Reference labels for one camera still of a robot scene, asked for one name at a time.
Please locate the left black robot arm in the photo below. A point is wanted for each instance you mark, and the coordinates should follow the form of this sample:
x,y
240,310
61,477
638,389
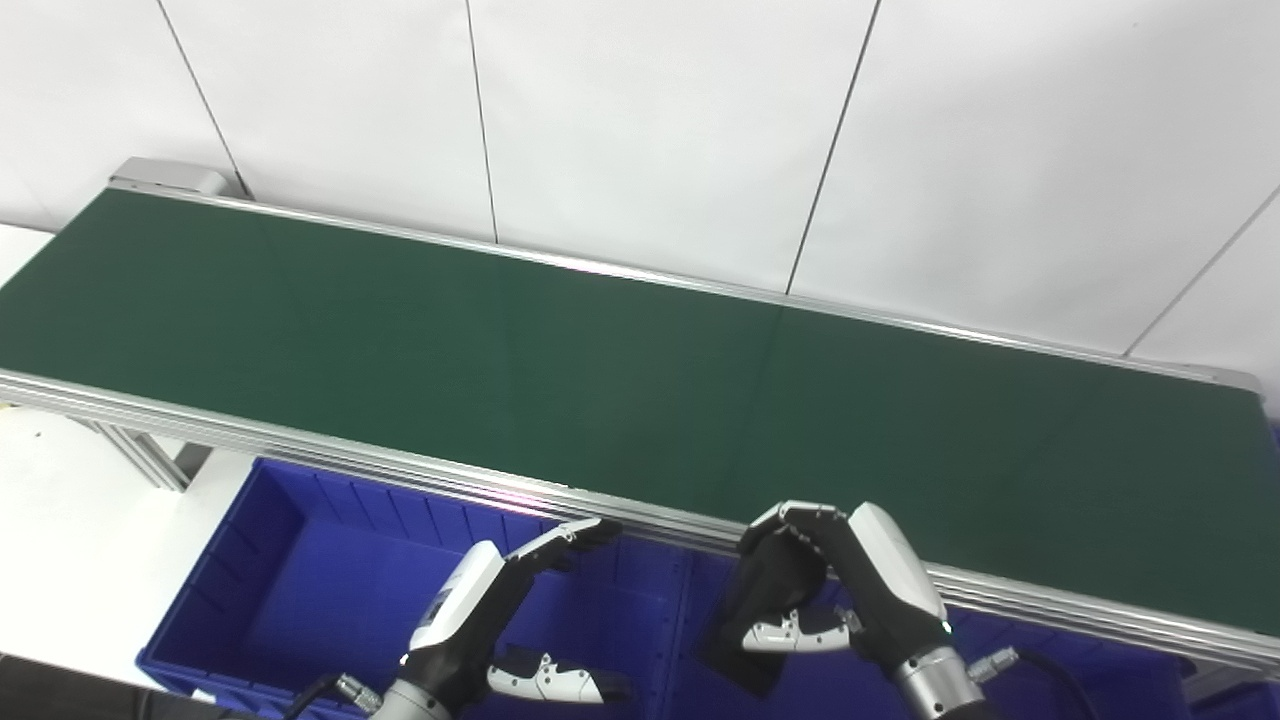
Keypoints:
x,y
415,702

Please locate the blue plastic bin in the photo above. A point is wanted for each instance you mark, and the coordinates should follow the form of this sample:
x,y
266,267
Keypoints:
x,y
1050,675
320,600

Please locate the black cylinder block part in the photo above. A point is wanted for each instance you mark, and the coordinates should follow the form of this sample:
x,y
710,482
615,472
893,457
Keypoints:
x,y
735,665

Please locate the green conveyor belt aluminium frame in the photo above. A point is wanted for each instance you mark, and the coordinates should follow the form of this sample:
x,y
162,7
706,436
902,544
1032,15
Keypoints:
x,y
600,380

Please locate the aluminium conveyor support leg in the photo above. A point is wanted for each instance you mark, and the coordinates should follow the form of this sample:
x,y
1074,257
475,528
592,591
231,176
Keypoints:
x,y
150,455
1215,680

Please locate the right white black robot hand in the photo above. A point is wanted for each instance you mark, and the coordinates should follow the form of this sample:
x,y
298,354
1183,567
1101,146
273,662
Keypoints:
x,y
895,590

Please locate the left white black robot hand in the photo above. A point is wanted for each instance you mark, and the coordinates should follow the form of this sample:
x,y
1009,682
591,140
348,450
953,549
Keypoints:
x,y
455,620

